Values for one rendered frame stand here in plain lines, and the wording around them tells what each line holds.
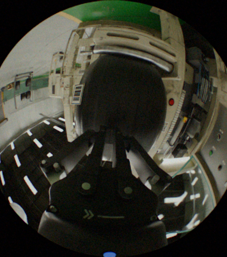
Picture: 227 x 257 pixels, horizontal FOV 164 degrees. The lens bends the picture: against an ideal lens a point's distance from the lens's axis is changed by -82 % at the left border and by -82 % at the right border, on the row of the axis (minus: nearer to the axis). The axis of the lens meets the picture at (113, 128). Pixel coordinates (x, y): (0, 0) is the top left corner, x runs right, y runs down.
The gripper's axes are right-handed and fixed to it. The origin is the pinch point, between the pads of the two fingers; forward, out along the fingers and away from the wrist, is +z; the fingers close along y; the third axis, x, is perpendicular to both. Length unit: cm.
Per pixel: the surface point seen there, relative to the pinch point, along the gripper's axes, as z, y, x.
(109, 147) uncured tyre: 4.5, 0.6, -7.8
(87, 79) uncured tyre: 6.4, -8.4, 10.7
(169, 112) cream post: 24.1, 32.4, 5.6
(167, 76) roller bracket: 18.4, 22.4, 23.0
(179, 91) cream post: 22.1, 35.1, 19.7
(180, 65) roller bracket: 9.4, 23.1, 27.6
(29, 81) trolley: 272, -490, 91
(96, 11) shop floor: 43, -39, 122
